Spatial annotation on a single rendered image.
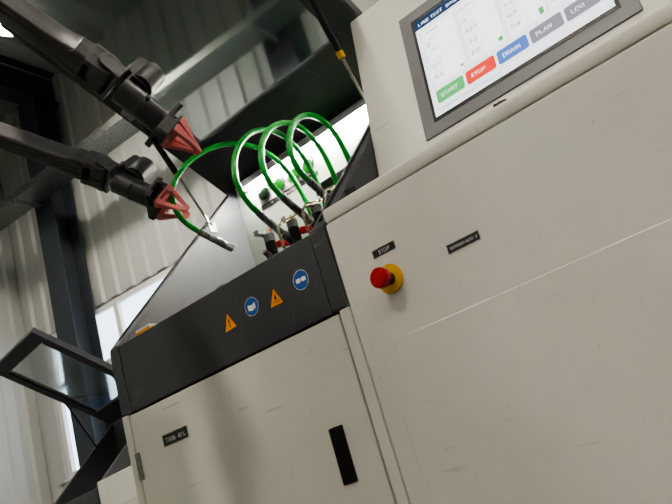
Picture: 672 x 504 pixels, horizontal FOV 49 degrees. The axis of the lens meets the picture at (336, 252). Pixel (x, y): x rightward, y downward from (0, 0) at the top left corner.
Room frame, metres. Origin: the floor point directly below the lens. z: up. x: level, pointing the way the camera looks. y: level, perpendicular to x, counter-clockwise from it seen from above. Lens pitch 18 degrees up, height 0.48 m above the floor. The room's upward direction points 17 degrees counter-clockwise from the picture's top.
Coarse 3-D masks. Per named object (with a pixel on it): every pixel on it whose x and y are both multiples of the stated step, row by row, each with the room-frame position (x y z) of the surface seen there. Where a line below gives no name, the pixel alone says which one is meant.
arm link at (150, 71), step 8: (104, 56) 1.23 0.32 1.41; (112, 56) 1.24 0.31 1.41; (104, 64) 1.23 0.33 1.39; (112, 64) 1.24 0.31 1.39; (120, 64) 1.25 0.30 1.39; (136, 64) 1.30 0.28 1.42; (144, 64) 1.32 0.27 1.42; (152, 64) 1.32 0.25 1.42; (112, 72) 1.24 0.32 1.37; (120, 72) 1.25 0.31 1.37; (128, 72) 1.30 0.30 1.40; (136, 72) 1.30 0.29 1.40; (144, 72) 1.30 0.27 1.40; (152, 72) 1.32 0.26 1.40; (160, 72) 1.33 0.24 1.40; (112, 80) 1.26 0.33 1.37; (120, 80) 1.30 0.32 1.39; (144, 80) 1.30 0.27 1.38; (152, 80) 1.32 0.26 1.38; (160, 80) 1.34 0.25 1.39; (112, 88) 1.29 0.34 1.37; (152, 88) 1.32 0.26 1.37; (104, 96) 1.29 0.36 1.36
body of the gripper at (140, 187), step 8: (136, 184) 1.62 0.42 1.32; (144, 184) 1.63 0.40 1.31; (152, 184) 1.60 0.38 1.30; (160, 184) 1.62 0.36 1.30; (136, 192) 1.62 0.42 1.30; (144, 192) 1.62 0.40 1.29; (152, 192) 1.60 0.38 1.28; (136, 200) 1.64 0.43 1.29; (144, 200) 1.63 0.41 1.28; (152, 200) 1.62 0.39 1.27
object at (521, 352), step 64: (384, 0) 1.51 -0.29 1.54; (640, 0) 1.15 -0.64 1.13; (384, 64) 1.49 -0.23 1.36; (640, 64) 0.94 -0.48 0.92; (384, 128) 1.48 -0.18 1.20; (512, 128) 1.05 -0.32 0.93; (576, 128) 1.01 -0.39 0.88; (640, 128) 0.96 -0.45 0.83; (384, 192) 1.20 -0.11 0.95; (448, 192) 1.13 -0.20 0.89; (512, 192) 1.08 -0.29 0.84; (576, 192) 1.03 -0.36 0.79; (640, 192) 0.98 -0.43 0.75; (384, 256) 1.22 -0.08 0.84; (448, 256) 1.15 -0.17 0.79; (512, 256) 1.10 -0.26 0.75; (576, 256) 1.05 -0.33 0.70; (640, 256) 1.00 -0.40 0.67; (384, 320) 1.24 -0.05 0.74; (448, 320) 1.17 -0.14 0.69; (512, 320) 1.12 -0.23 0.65; (576, 320) 1.06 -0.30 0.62; (640, 320) 1.02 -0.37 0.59; (384, 384) 1.26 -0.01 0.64; (448, 384) 1.20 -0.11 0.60; (512, 384) 1.14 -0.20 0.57; (576, 384) 1.08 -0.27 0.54; (640, 384) 1.04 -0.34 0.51; (448, 448) 1.22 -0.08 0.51; (512, 448) 1.16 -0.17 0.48; (576, 448) 1.10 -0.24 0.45; (640, 448) 1.06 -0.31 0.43
